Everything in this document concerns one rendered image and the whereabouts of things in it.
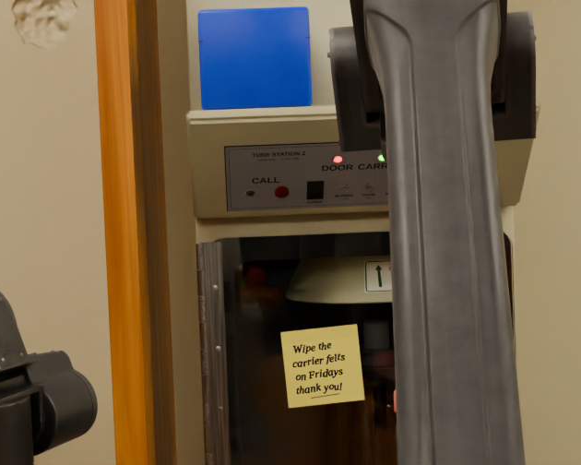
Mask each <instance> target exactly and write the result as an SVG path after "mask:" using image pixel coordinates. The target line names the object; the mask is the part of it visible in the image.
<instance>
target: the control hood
mask: <svg viewBox="0 0 581 465"><path fill-rule="evenodd" d="M186 121H187V133H188V145H189V157H190V169H191V181H192V193H193V205H194V216H197V218H198V219H216V218H239V217H261V216H283V215H305V214H328V213H351V212H373V211H389V207H388V205H374V206H352V207H329V208H307V209H262V210H240V211H227V198H226V177H225V157H224V146H249V145H273V144H297V143H321V142H338V141H339V135H338V120H337V113H336V105H331V106H306V107H280V108H255V109H230V110H205V111H190V114H187V115H186ZM533 140H534V138H528V139H515V140H502V141H494V145H495V154H496V163H497V173H498V183H499V193H500V202H501V207H506V206H516V204H517V203H519V201H520V198H521V193H522V189H523V184H524V181H525V177H526V172H527V168H528V161H529V157H530V152H531V149H532V144H533Z"/></svg>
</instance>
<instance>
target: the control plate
mask: <svg viewBox="0 0 581 465"><path fill-rule="evenodd" d="M381 153H382V151H381V150H380V149H375V150H362V151H349V152H341V150H340V145H339V144H338V142H321V143H297V144H273V145H249V146H224V157H225V177H226V198H227V211H240V210H262V209H307V208H329V207H352V206H374V205H388V183H387V163H386V162H385V161H379V160H378V159H377V156H378V155H379V154H381ZM336 155H341V156H342V157H343V162H341V163H334V162H333V161H332V159H333V157H334V156H336ZM311 181H324V198H323V199H307V182H311ZM369 183H371V184H374V189H373V190H372V191H368V190H367V189H365V185H367V184H369ZM344 184H346V185H349V186H350V187H349V190H348V191H347V192H343V191H342V190H340V186H341V185H344ZM279 186H286V187H288V188H289V191H290V193H289V195H288V196H287V197H284V198H279V197H276V196H275V189H276V188H277V187H279ZM247 189H254V190H255V195H254V196H253V197H248V196H246V195H245V193H244V192H245V191H246V190H247Z"/></svg>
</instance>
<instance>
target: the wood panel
mask: <svg viewBox="0 0 581 465"><path fill-rule="evenodd" d="M94 17H95V37H96V56H97V76H98V95H99V115H100V134H101V172H102V192H103V211H104V231H105V250H106V269H107V288H108V307H109V327H110V346H111V366H112V385H113V423H114V443H115V462H116V465H177V448H176V428H175V408H174V387H173V366H172V326H171V306H170V284H169V264H168V244H167V223H166V202H165V182H164V161H163V141H162V120H161V99H160V59H159V38H158V18H157V0H94Z"/></svg>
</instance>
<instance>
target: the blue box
mask: <svg viewBox="0 0 581 465"><path fill-rule="evenodd" d="M197 20H198V41H199V63H200V85H201V106H202V109H203V111H205V110H230V109H255V108H280V107H306V106H311V105H312V103H313V96H312V72H311V48H310V23H309V9H308V8H307V7H306V6H293V7H264V8H234V9H206V10H199V11H198V13H197Z"/></svg>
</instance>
